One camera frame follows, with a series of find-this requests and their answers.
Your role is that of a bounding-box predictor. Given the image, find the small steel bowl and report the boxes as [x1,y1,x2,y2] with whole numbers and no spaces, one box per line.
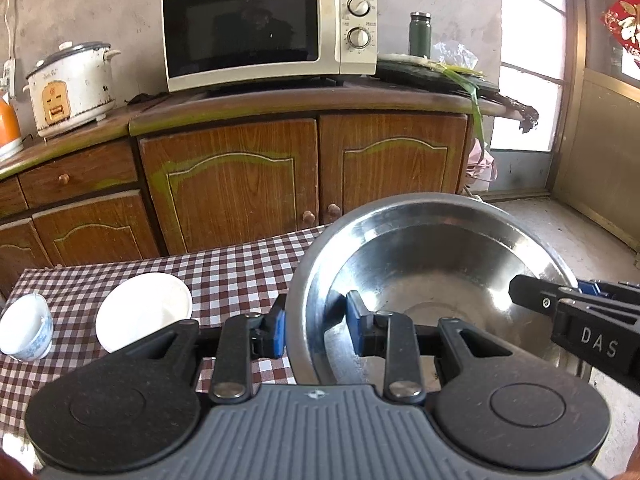
[285,193,591,386]

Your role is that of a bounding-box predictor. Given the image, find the plain white bowl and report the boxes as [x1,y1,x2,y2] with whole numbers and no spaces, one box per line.
[96,272,193,353]

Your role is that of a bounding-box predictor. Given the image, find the blue patterned white bowl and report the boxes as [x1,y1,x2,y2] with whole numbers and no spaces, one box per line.
[0,292,53,362]

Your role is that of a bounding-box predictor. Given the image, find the red checkered tablecloth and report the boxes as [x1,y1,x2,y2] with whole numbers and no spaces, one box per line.
[1,228,321,469]

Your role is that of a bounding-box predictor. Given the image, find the pink hanging bag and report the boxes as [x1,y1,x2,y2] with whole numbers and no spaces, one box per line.
[464,139,498,192]

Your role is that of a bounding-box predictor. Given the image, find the wooden kitchen cabinet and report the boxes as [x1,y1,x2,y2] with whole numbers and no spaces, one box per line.
[0,79,539,296]

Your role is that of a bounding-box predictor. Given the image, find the green leek vegetables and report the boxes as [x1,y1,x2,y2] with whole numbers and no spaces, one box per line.
[374,53,502,148]

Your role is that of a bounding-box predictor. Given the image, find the red door decoration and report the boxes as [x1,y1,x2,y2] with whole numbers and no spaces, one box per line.
[602,0,640,65]

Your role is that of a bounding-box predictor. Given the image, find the green thermos bottle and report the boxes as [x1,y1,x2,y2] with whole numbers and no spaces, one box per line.
[409,11,432,58]

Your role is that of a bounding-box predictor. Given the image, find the white rice cooker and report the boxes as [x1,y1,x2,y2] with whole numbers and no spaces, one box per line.
[24,41,120,139]

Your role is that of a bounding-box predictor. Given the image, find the orange electric kettle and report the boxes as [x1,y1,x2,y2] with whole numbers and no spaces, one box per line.
[0,92,23,162]

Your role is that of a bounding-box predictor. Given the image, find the white microwave oven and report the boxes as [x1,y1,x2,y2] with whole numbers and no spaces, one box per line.
[160,0,378,92]

